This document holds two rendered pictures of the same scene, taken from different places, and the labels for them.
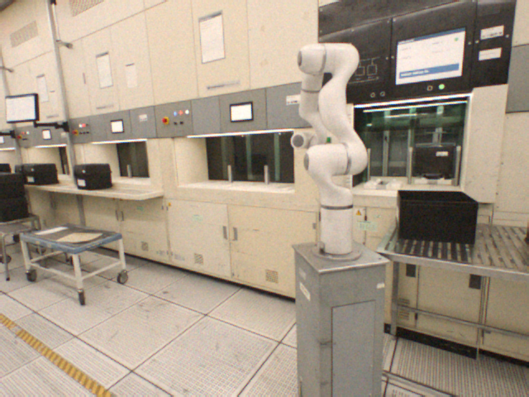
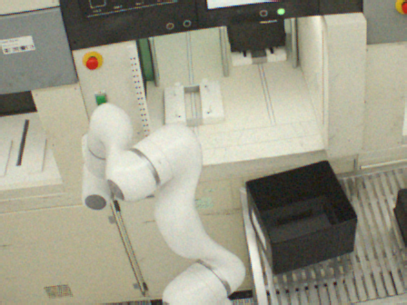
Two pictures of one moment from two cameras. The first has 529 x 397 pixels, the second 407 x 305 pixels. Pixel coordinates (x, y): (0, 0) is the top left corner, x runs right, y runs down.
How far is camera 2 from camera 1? 1.30 m
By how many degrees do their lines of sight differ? 45
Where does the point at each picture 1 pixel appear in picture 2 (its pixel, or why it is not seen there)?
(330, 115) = (188, 252)
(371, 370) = not seen: outside the picture
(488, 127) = (350, 72)
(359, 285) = not seen: outside the picture
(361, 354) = not seen: outside the picture
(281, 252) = (65, 261)
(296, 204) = (71, 198)
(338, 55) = (176, 168)
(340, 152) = (216, 290)
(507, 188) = (372, 126)
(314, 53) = (143, 189)
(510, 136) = (371, 71)
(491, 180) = (356, 131)
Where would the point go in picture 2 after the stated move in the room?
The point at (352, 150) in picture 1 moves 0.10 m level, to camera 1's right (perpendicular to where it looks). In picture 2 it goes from (228, 277) to (260, 256)
